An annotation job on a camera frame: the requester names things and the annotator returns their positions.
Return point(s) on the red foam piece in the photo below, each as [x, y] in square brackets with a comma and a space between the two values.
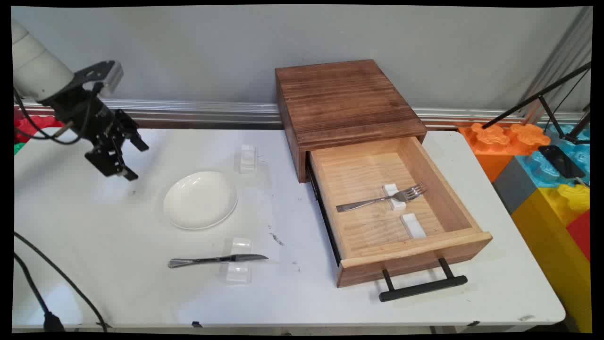
[45, 122]

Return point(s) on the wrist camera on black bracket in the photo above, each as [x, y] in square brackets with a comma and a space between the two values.
[106, 73]

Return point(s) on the black smartphone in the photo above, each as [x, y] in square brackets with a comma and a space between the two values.
[561, 161]

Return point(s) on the green foam piece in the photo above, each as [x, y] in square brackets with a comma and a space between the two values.
[18, 148]

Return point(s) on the grey curtain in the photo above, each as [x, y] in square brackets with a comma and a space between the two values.
[566, 56]

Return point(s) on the grey foam block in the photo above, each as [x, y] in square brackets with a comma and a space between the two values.
[514, 186]

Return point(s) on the blue foam block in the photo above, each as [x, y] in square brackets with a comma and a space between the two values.
[538, 171]

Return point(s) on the black tripod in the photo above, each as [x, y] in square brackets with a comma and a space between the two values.
[533, 98]

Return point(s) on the silver fork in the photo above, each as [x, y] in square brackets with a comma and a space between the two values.
[368, 203]

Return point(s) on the silver table knife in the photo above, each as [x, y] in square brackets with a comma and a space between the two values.
[212, 259]

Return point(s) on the light wooden drawer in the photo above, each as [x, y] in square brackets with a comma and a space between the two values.
[368, 229]

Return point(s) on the aluminium rail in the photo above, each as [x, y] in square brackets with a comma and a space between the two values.
[188, 111]

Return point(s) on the dark wooden cabinet box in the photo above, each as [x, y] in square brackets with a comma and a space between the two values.
[344, 99]

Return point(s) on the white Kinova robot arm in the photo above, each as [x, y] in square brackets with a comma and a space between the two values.
[40, 66]

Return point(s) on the orange foam block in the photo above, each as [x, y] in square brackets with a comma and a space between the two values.
[490, 156]

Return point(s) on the black drawer slide rail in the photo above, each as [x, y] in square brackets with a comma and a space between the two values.
[325, 222]

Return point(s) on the red foam block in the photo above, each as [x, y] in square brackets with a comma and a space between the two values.
[580, 233]

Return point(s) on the white round plate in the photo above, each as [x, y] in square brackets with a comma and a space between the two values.
[200, 200]

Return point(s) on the white ceramic cutlery rest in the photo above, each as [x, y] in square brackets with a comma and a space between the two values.
[237, 275]
[399, 206]
[414, 226]
[247, 160]

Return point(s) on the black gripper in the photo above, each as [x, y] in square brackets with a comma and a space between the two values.
[87, 115]

